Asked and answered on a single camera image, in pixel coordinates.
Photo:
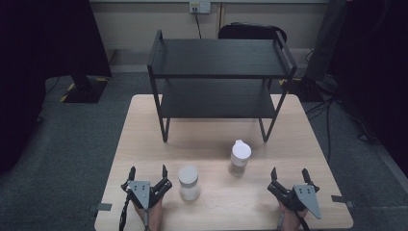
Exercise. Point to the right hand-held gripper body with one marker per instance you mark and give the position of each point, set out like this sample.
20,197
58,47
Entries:
303,195

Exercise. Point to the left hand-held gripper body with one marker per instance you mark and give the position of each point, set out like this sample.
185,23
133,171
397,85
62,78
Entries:
139,192

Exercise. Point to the jar with round white lid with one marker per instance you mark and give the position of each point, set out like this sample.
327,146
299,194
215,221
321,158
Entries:
188,179

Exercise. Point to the clear bottle with flip lid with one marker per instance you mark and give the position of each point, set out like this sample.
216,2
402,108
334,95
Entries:
240,154

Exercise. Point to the black two-tier shelf rack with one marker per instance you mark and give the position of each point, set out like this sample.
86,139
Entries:
218,57

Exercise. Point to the person's left hand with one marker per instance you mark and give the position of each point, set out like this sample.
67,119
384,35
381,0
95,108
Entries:
154,216

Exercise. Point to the person's right hand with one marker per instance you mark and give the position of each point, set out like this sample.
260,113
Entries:
290,221

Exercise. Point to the grey tape strip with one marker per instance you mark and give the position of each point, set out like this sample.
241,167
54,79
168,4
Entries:
104,207
341,199

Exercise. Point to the black stand base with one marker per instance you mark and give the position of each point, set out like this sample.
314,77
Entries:
86,93
304,89

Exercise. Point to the black curtain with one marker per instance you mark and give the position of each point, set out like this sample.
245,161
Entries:
32,48
372,64

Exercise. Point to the black chair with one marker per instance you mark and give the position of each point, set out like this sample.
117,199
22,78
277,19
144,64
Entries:
247,32

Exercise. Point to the white wall socket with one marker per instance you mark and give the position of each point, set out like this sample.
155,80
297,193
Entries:
200,6

